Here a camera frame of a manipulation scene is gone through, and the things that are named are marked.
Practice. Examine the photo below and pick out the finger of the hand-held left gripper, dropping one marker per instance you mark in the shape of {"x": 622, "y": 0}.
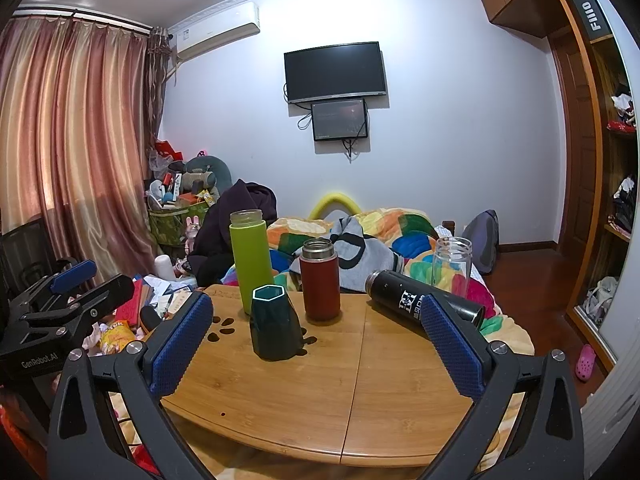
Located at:
{"x": 107, "y": 295}
{"x": 75, "y": 274}

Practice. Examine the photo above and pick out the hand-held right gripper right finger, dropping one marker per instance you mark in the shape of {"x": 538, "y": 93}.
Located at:
{"x": 452, "y": 355}

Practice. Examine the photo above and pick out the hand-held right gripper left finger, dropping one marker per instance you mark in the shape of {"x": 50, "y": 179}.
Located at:
{"x": 181, "y": 347}

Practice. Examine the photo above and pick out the dark green hexagonal cup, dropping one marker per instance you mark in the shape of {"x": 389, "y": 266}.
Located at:
{"x": 275, "y": 330}

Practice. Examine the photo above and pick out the red book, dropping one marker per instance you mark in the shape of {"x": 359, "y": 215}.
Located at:
{"x": 131, "y": 307}

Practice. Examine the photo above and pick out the yellow snack packet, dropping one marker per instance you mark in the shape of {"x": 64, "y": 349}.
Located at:
{"x": 117, "y": 337}

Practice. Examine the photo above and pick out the black mesh chair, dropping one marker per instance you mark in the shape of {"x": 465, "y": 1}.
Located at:
{"x": 25, "y": 250}

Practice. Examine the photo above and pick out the white bottle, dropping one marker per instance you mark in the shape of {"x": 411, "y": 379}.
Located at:
{"x": 163, "y": 267}

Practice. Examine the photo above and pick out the black thermos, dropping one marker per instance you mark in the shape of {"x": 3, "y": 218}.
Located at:
{"x": 397, "y": 299}

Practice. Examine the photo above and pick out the clear glass bottle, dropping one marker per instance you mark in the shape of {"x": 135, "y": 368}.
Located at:
{"x": 452, "y": 265}

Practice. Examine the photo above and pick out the green storage basket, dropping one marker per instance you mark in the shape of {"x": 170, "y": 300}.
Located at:
{"x": 170, "y": 227}

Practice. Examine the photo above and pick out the green bottle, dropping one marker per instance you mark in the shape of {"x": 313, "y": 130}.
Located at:
{"x": 250, "y": 265}

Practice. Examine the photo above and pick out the pink bunny toy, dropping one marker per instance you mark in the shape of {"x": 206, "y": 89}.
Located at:
{"x": 192, "y": 227}

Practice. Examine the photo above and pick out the grey backpack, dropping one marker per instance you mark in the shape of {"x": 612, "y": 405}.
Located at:
{"x": 482, "y": 240}

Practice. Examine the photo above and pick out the dark purple jacket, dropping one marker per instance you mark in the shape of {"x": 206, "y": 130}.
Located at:
{"x": 225, "y": 230}

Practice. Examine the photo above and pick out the pink curtain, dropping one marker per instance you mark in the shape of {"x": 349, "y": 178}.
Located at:
{"x": 75, "y": 145}

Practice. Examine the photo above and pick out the pink slipper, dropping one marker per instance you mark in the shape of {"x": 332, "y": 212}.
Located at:
{"x": 585, "y": 362}

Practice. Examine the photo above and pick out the grey patterned cloth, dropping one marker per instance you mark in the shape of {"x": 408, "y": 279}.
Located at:
{"x": 370, "y": 250}

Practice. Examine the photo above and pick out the colourful patchwork quilt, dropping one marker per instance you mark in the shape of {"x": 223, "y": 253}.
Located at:
{"x": 395, "y": 225}

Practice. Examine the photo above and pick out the red thermos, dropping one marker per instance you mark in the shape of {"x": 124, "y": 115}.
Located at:
{"x": 320, "y": 290}

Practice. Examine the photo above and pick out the red bag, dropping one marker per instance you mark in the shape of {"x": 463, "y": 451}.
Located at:
{"x": 166, "y": 150}

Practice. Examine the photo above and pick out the grey plush toy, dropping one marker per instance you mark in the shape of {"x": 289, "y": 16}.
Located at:
{"x": 205, "y": 172}

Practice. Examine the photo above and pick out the white bag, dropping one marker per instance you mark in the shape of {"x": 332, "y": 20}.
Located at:
{"x": 602, "y": 297}

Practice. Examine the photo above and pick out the yellow foam tube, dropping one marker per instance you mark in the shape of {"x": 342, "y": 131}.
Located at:
{"x": 334, "y": 199}

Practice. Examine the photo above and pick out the brown wooden door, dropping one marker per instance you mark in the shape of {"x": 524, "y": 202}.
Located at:
{"x": 575, "y": 160}

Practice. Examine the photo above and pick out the wooden wardrobe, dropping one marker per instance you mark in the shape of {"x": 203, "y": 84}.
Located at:
{"x": 595, "y": 160}

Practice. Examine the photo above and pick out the small black monitor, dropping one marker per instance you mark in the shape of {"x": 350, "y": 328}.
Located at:
{"x": 340, "y": 120}

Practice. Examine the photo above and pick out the white air conditioner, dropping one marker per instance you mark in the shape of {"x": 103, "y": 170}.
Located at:
{"x": 215, "y": 30}

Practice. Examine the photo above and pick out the black printed box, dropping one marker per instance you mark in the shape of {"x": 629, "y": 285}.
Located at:
{"x": 590, "y": 15}

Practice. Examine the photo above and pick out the black wall television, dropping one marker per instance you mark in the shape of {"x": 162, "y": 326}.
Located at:
{"x": 335, "y": 72}

